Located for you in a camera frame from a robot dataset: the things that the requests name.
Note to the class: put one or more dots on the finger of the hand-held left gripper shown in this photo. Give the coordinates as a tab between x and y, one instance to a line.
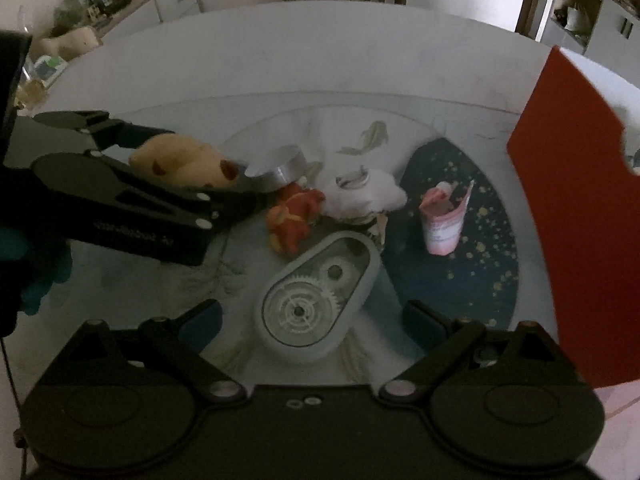
115	130
165	195

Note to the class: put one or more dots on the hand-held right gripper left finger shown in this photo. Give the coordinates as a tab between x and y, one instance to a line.
202	322

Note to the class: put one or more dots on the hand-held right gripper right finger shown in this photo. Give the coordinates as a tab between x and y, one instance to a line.
422	322

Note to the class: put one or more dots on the yellow spotted plush toy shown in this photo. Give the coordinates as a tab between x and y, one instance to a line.
185	160

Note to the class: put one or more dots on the pink packet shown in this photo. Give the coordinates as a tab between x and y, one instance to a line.
442	225

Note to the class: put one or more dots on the grey correction tape dispenser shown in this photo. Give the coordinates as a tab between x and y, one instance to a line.
310	305

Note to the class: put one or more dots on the round silver tin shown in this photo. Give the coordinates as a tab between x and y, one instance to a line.
277	167

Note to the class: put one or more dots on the red toy figure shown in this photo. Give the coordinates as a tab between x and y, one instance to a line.
292	217

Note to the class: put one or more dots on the white plush toy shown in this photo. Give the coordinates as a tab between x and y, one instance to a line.
370	195

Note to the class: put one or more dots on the red cardboard shoe box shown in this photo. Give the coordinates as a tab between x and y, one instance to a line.
575	210

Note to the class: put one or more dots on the person's left hand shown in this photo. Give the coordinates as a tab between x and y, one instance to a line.
50	265

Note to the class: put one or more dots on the round printed glass turntable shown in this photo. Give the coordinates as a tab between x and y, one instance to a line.
465	280

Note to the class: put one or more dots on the green white packet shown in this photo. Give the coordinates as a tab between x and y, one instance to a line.
50	69

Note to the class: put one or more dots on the clear glass jar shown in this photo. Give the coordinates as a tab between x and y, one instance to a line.
35	90

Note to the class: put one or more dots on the beige cloth bundle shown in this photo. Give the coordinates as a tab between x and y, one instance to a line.
70	41

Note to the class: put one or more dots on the pale bag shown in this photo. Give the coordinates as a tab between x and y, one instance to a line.
577	19

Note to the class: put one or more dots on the grey wall cabinet unit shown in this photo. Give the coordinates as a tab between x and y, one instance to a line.
615	25

